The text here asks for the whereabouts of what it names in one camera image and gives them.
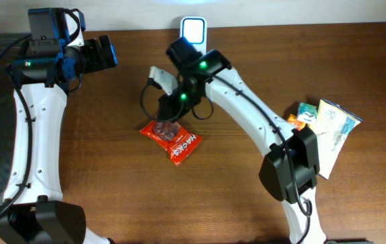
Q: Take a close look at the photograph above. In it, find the red Hacks candy bag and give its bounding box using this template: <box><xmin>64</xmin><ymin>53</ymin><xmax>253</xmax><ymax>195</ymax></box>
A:
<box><xmin>140</xmin><ymin>121</ymin><xmax>202</xmax><ymax>166</ymax></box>

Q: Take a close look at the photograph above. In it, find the orange tissue pack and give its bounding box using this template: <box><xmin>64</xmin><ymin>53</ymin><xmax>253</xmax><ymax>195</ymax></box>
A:
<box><xmin>286</xmin><ymin>114</ymin><xmax>306</xmax><ymax>131</ymax></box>

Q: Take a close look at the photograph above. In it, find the green tissue pack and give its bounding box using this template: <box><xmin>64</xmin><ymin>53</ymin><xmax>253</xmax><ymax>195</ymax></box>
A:
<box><xmin>297</xmin><ymin>102</ymin><xmax>318</xmax><ymax>124</ymax></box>

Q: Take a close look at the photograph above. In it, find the large yellow wipes bag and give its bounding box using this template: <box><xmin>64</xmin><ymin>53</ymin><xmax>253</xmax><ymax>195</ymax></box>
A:
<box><xmin>309</xmin><ymin>99</ymin><xmax>363</xmax><ymax>180</ymax></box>

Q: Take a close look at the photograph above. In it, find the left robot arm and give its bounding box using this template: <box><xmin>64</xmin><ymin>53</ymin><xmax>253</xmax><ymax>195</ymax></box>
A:
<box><xmin>0</xmin><ymin>7</ymin><xmax>117</xmax><ymax>243</ymax></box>

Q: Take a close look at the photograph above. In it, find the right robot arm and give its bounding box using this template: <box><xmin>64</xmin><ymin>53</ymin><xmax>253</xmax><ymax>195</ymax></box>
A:
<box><xmin>148</xmin><ymin>37</ymin><xmax>330</xmax><ymax>244</ymax></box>

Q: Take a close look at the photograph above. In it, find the white barcode scanner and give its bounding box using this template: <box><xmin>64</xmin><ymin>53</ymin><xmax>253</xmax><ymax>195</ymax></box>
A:
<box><xmin>179</xmin><ymin>16</ymin><xmax>207</xmax><ymax>54</ymax></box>

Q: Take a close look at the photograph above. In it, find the right camera cable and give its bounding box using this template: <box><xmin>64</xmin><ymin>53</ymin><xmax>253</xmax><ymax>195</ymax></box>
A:
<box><xmin>140</xmin><ymin>73</ymin><xmax>313</xmax><ymax>244</ymax></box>

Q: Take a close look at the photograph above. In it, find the camera cable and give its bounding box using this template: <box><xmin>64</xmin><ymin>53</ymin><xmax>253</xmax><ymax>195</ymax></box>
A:
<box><xmin>140</xmin><ymin>73</ymin><xmax>313</xmax><ymax>244</ymax></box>
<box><xmin>0</xmin><ymin>8</ymin><xmax>85</xmax><ymax>244</ymax></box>

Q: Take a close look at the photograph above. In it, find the left camera cable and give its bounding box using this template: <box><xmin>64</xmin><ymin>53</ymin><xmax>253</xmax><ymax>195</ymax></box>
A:
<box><xmin>0</xmin><ymin>8</ymin><xmax>85</xmax><ymax>244</ymax></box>

